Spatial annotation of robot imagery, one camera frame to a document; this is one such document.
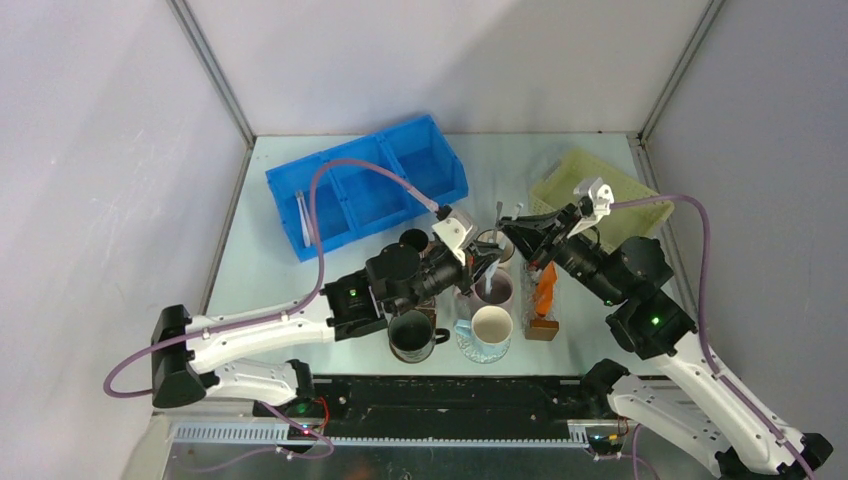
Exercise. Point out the pink mug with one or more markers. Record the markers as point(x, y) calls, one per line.
point(501, 294)

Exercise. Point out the orange toothpaste tube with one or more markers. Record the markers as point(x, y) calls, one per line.
point(544, 292)

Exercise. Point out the clear textured oval tray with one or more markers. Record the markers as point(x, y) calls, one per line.
point(482, 353)

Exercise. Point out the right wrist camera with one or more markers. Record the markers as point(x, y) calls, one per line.
point(595, 198)

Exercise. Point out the brown wooden oval tray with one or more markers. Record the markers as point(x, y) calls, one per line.
point(424, 324)

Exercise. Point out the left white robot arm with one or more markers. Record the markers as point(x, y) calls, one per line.
point(210, 356)

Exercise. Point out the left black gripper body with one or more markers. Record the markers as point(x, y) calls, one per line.
point(436, 274)

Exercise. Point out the dark green mug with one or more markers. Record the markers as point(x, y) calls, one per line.
point(412, 334)

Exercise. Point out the brown metallic cup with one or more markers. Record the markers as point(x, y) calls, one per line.
point(416, 238)

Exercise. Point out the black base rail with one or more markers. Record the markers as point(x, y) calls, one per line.
point(449, 408)

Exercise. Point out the clear holder with brown lid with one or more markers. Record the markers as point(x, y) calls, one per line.
point(539, 322)

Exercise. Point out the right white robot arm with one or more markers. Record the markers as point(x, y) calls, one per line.
point(737, 436)

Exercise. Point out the grey toothbrush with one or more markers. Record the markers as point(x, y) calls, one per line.
point(498, 214)

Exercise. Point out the blue three-compartment bin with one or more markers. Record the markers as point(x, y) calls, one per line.
point(354, 202)

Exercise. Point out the cream perforated basket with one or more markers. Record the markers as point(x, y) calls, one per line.
point(555, 190)

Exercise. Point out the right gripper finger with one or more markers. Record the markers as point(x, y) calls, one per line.
point(538, 245)
point(567, 216)

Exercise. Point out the pale white toothbrush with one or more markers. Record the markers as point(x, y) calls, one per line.
point(491, 270)

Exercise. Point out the light blue mug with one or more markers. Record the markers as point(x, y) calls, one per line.
point(490, 325)

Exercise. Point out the cream mug with black rim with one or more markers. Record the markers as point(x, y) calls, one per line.
point(497, 236)

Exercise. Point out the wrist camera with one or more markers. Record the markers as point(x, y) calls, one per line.
point(456, 229)
point(595, 198)

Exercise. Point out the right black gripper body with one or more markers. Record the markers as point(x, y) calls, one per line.
point(582, 258)

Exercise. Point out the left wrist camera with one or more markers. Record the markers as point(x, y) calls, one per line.
point(456, 229)

